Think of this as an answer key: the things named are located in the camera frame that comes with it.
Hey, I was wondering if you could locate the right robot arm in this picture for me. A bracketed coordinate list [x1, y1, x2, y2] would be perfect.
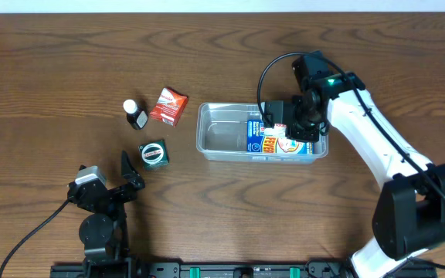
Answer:
[274, 69, 445, 277]

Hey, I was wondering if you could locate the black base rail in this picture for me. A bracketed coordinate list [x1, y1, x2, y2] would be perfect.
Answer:
[49, 260, 355, 278]

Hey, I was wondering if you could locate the dark medicine bottle white cap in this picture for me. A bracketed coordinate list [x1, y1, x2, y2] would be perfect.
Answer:
[123, 99, 148, 130]

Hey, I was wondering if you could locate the clear plastic container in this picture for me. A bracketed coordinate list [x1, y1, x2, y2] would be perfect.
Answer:
[196, 103, 328, 164]

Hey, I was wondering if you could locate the left black cable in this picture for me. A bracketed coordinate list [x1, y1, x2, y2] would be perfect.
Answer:
[0, 196, 73, 278]

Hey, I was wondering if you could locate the blue KoolFever box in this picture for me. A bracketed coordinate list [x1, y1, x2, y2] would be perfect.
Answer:
[246, 120, 314, 154]

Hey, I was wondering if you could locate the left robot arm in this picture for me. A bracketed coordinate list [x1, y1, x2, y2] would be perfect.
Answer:
[67, 151, 145, 277]

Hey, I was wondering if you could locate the green round-logo box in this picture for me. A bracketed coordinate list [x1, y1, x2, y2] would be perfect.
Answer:
[138, 140, 169, 170]

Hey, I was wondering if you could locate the red Panadol box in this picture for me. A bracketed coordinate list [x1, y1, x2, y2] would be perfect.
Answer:
[149, 87, 189, 127]

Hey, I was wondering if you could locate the white Panadol box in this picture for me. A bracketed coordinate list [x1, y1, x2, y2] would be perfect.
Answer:
[263, 124, 287, 137]

